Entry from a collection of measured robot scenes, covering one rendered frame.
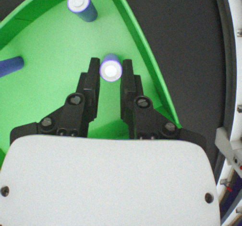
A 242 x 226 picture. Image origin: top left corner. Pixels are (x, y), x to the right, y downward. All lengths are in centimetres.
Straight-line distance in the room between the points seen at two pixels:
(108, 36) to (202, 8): 48
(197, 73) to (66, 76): 49
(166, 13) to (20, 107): 49
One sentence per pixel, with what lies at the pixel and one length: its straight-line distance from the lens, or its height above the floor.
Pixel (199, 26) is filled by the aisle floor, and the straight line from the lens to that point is 60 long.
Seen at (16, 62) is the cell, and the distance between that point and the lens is 20.
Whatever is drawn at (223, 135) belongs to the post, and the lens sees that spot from 73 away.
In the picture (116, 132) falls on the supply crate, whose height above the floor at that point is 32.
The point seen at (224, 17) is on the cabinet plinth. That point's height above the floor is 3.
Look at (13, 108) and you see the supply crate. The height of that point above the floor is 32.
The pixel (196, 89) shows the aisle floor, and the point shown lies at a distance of 61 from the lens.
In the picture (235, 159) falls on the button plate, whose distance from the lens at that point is 69.
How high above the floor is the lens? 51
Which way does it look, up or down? 67 degrees down
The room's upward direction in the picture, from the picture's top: 173 degrees clockwise
